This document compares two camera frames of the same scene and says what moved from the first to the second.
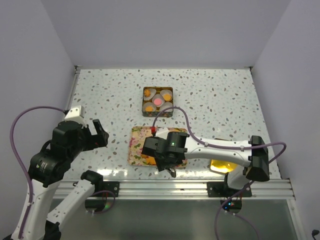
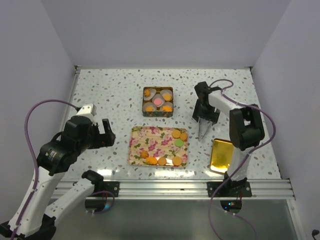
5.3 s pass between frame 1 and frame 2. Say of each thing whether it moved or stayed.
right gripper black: moved
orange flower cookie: stayed
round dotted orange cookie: stayed
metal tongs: moved
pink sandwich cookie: stayed
